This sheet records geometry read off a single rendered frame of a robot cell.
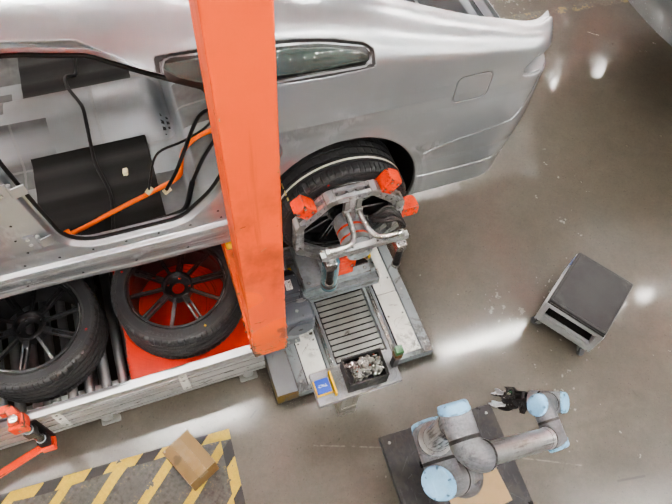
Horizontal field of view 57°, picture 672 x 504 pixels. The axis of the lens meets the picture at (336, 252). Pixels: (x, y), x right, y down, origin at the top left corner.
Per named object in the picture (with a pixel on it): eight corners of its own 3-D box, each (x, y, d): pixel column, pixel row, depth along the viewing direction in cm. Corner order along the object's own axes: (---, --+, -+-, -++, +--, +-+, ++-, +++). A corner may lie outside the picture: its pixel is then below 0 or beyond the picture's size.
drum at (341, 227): (357, 221, 308) (360, 205, 296) (372, 257, 298) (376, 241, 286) (330, 228, 305) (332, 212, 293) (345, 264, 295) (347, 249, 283)
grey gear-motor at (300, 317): (293, 279, 369) (293, 249, 339) (316, 342, 350) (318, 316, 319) (264, 287, 365) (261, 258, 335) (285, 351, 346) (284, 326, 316)
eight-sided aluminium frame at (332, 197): (389, 233, 330) (405, 169, 283) (394, 243, 327) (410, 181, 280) (291, 260, 318) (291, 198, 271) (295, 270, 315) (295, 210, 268)
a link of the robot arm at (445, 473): (445, 500, 279) (426, 507, 265) (433, 462, 285) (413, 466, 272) (474, 492, 271) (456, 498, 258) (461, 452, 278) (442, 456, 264)
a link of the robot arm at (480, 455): (479, 474, 207) (578, 444, 252) (466, 437, 212) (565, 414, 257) (454, 482, 215) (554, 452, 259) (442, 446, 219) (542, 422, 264)
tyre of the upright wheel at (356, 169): (352, 216, 353) (412, 136, 307) (366, 251, 343) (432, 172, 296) (246, 216, 317) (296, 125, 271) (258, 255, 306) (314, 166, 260)
